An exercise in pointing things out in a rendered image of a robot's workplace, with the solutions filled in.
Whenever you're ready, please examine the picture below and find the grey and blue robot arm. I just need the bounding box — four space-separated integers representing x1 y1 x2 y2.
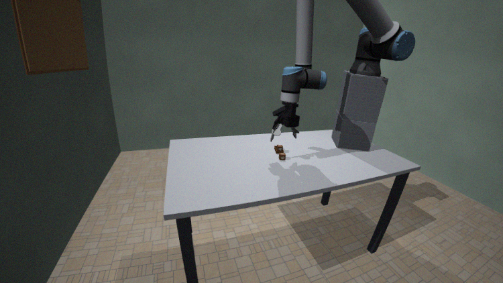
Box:
280 0 415 103

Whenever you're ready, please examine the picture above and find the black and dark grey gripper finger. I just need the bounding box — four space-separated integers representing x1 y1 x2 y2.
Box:
270 116 282 141
291 127 299 139

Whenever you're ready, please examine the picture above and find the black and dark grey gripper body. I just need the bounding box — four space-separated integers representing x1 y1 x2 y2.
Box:
279 102 300 127

